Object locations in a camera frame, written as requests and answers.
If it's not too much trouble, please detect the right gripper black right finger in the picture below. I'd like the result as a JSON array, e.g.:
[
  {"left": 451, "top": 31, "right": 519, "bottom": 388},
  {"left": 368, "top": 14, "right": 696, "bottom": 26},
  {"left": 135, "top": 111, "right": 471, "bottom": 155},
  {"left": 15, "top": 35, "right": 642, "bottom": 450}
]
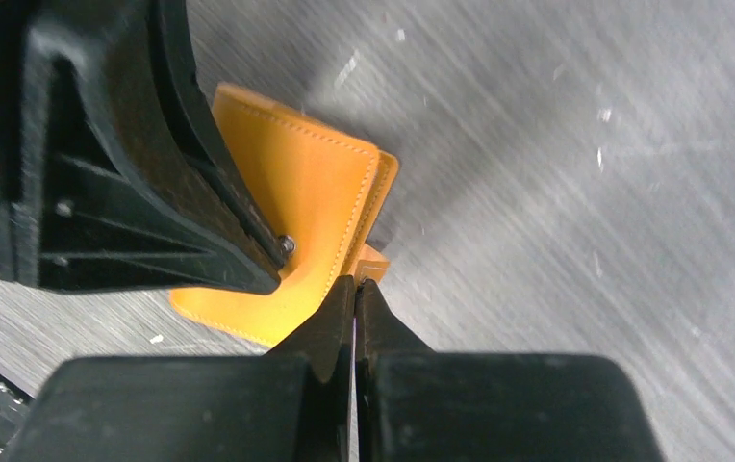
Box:
[{"left": 355, "top": 280, "right": 663, "bottom": 461}]

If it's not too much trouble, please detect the orange leather card holder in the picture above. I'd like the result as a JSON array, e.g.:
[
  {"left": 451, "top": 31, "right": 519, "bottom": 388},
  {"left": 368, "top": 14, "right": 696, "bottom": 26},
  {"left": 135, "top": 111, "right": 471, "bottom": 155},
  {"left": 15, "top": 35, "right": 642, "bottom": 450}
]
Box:
[{"left": 169, "top": 83, "right": 399, "bottom": 347}]

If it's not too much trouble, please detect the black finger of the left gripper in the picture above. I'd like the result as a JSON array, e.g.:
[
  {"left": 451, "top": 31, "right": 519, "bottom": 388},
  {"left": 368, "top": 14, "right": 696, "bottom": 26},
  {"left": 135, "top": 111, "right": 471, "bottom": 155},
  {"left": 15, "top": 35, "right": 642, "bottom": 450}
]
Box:
[{"left": 0, "top": 1, "right": 287, "bottom": 295}]

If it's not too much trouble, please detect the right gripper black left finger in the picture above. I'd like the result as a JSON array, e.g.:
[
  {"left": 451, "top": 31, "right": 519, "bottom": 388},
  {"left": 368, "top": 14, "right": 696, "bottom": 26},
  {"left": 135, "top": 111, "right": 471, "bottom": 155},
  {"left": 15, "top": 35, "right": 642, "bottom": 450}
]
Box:
[{"left": 7, "top": 276, "right": 356, "bottom": 461}]

